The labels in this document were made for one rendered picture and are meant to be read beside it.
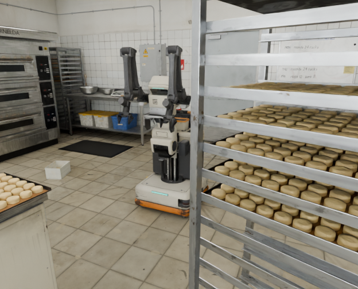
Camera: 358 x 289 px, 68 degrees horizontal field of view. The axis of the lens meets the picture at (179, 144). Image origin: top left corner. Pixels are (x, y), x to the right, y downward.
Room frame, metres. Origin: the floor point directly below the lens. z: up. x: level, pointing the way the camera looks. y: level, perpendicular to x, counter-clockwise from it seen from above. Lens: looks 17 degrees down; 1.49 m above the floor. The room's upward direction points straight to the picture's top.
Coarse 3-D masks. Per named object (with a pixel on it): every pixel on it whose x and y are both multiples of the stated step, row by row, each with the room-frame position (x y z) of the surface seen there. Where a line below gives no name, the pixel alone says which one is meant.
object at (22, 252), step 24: (24, 216) 1.08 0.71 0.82; (0, 240) 0.97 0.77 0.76; (24, 240) 1.06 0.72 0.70; (48, 240) 1.16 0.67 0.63; (0, 264) 0.96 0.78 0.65; (24, 264) 1.04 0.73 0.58; (48, 264) 1.14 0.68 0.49; (0, 288) 0.94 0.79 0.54; (24, 288) 1.02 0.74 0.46; (48, 288) 1.12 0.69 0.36
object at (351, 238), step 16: (224, 192) 0.84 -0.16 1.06; (240, 192) 0.84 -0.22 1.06; (256, 208) 0.74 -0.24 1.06; (272, 208) 0.73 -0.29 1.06; (288, 208) 0.73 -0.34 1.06; (288, 224) 0.67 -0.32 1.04; (304, 224) 0.64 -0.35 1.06; (320, 224) 0.67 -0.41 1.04; (336, 224) 0.64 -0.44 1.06; (336, 240) 0.60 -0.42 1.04; (352, 240) 0.57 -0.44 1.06
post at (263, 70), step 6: (264, 30) 1.15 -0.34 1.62; (270, 30) 1.15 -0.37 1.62; (264, 42) 1.15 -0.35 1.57; (270, 42) 1.16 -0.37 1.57; (264, 48) 1.15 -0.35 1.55; (264, 66) 1.14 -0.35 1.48; (264, 72) 1.14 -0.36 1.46; (258, 78) 1.16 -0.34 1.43; (264, 78) 1.14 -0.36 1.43; (246, 222) 1.16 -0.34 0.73; (252, 222) 1.15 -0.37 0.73; (252, 228) 1.15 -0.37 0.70; (246, 252) 1.15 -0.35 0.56; (246, 270) 1.14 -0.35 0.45; (246, 282) 1.14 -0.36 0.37
